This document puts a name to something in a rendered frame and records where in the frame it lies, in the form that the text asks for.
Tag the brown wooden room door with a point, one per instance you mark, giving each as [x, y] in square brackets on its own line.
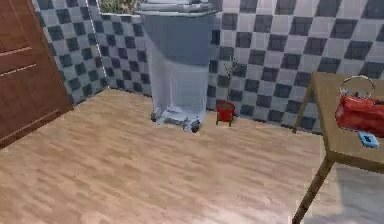
[23, 66]

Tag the brown wooden table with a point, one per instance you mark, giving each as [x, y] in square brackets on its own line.
[336, 133]

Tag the light blue phone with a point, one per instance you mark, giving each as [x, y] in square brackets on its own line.
[368, 139]

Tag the green plant in white planter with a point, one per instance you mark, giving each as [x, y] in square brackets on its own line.
[118, 6]

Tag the grey wheeled bin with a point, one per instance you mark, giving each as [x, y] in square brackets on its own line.
[180, 60]

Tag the house plant in red pot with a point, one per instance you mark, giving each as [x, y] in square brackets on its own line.
[225, 110]

